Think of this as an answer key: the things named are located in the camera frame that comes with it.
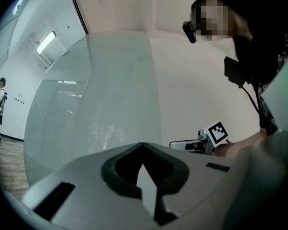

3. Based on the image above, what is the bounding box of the black box on chest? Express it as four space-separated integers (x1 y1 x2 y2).
224 56 247 89

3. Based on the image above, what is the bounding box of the person's dark patterned clothing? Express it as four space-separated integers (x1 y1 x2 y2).
232 30 288 136

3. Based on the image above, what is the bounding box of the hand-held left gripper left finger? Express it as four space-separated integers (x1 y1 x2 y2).
21 141 159 230

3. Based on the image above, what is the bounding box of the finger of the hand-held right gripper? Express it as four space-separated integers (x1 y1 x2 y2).
169 139 208 154

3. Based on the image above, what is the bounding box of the person's head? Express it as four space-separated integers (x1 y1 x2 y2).
199 0 246 43

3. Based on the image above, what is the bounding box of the black head-mounted camera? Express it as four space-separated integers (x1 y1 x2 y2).
182 0 207 45

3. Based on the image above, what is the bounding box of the person's right forearm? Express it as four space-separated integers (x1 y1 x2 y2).
215 130 265 158

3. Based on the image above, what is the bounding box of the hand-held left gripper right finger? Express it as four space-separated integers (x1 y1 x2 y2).
143 142 233 230

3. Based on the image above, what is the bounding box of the black cable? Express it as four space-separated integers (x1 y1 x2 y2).
240 84 263 120

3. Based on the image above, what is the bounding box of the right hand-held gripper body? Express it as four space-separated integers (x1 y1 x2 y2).
198 120 228 155

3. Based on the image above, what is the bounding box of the corridor fluorescent lamp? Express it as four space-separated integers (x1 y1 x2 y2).
36 30 57 55

